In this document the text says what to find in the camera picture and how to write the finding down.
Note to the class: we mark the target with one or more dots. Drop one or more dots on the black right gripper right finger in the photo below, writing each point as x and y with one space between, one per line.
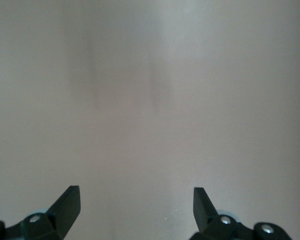
205 215

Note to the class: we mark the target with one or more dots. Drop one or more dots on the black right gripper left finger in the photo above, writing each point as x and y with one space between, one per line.
62 212

